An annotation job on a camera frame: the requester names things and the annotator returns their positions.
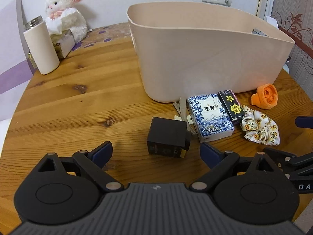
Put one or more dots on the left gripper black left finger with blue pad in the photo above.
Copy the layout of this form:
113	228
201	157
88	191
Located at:
60	190

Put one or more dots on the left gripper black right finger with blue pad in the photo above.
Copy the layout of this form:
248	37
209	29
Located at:
250	190

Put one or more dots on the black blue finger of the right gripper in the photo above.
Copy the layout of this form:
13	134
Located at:
285	158

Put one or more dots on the orange cloth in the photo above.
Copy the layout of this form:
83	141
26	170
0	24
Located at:
266	97

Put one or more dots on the black small box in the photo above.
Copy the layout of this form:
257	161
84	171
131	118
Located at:
168	137

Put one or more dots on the floral white yellow scrunchie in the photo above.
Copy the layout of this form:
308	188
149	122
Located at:
259	127

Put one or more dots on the black box yellow stars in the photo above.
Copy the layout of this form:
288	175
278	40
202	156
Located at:
232	106

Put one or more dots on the blue white patterned tissue pack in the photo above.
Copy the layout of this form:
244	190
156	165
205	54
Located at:
209	117

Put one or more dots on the beige hair clip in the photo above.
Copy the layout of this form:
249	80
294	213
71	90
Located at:
181	108

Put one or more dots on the purple white board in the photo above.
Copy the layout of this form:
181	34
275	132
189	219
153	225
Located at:
16	68

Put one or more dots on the white phone stand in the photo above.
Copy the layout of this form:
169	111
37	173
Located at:
272	22

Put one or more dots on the cream thermos bottle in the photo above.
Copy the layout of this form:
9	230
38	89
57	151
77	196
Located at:
40	45

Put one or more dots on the beige plastic storage basket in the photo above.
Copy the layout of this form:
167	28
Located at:
187	49

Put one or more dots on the tissue box with tissue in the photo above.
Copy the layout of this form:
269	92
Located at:
62	36

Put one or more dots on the white plush lamb toy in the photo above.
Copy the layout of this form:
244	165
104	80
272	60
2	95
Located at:
54	9

